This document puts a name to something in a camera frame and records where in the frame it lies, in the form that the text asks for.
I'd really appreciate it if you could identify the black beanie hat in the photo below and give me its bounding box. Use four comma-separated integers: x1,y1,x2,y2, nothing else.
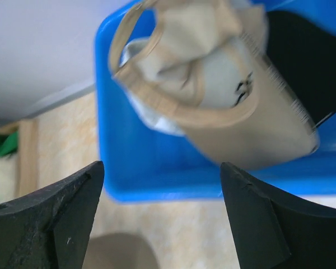
267,11,336,126

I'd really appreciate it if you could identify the green tank top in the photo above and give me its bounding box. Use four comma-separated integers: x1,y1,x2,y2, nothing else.
0,131,18,157

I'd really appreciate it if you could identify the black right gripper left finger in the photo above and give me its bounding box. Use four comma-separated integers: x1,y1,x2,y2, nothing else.
0,161,104,268

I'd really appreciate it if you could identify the beige cloth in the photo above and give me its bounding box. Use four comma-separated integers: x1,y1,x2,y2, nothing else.
0,153,18,204

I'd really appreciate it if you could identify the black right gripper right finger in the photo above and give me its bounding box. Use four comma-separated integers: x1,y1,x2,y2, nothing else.
220,163,336,268

